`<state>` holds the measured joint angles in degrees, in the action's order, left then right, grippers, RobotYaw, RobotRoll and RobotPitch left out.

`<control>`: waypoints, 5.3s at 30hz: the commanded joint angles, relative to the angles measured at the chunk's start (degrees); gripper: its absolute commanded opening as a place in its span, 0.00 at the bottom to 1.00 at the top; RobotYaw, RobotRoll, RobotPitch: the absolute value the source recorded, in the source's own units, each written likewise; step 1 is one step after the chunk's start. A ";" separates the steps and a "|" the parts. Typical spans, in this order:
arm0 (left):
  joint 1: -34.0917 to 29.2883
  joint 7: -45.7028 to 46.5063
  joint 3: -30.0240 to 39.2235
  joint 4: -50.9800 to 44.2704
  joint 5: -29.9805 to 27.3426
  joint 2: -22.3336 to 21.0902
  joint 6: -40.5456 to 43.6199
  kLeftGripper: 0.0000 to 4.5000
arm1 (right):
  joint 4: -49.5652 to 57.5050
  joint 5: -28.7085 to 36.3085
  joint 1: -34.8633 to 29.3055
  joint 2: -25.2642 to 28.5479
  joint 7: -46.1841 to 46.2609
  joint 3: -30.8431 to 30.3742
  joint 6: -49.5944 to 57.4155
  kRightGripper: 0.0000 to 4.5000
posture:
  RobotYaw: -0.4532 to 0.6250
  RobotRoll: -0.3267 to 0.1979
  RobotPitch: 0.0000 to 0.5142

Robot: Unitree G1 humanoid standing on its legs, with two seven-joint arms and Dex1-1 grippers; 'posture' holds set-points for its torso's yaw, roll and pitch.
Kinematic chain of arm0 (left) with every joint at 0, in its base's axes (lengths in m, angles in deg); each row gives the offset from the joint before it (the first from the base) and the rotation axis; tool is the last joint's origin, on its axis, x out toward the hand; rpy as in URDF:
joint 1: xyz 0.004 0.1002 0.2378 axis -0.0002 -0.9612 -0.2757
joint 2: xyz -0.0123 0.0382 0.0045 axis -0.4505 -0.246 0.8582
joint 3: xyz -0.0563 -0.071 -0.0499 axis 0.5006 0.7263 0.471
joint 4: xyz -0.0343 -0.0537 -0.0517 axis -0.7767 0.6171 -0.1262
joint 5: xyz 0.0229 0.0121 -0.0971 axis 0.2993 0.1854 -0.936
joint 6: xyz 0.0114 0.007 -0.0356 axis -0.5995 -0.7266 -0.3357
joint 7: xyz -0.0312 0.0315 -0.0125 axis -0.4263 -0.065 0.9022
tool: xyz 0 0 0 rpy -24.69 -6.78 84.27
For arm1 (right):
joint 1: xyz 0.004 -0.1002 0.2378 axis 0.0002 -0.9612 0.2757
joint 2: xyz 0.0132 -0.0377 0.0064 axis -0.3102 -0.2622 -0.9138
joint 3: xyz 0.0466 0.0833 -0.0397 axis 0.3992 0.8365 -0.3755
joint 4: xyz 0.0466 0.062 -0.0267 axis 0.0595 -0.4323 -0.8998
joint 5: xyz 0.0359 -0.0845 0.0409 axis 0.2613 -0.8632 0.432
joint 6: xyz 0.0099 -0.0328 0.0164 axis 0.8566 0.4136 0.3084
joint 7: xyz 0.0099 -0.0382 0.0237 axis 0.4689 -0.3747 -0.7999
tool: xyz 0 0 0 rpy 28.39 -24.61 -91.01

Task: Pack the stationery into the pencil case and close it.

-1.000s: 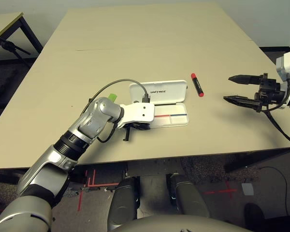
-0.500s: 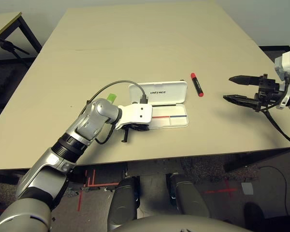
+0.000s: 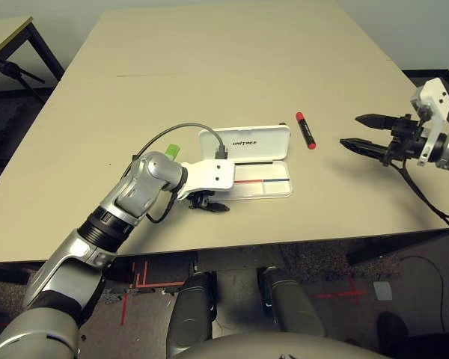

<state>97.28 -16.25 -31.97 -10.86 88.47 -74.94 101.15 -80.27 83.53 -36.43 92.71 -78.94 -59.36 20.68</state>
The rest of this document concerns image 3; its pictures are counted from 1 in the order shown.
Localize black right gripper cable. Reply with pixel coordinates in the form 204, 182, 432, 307
392, 159, 449, 229

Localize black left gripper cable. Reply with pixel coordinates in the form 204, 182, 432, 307
147, 185, 177, 225

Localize black marker with red cap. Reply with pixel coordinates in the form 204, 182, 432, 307
295, 111, 318, 150

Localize green eraser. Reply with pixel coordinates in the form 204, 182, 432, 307
164, 144, 183, 162

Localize white plastic pencil case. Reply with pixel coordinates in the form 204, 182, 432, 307
198, 124, 293, 201

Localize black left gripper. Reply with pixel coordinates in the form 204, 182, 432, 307
189, 189, 231, 214

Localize grey robot right leg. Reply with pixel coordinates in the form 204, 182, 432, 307
257, 266, 326, 337

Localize grey floor sheet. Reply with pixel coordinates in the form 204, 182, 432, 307
373, 280, 393, 301

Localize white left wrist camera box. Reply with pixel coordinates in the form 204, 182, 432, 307
177, 159, 236, 201

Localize grey robot torso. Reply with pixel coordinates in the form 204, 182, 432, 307
171, 332, 390, 359

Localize side table with black frame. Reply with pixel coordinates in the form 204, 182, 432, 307
0, 15, 65, 98

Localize grey robot leg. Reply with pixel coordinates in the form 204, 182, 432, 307
257, 266, 326, 337
165, 271, 218, 356

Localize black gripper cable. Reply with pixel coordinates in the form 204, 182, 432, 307
392, 159, 449, 229
147, 185, 177, 225

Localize black tripod stand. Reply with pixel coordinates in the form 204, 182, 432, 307
0, 50, 46, 104

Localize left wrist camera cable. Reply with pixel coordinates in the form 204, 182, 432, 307
121, 122, 229, 162

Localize grey robot left leg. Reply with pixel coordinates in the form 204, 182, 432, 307
165, 271, 218, 356

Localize red floor tape lines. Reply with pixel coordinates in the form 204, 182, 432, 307
120, 261, 185, 326

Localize red floor tape cross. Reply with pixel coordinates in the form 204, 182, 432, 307
316, 278, 367, 304

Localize thin black floor cable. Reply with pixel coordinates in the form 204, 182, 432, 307
400, 256, 447, 334

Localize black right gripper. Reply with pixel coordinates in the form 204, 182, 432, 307
339, 113, 430, 168

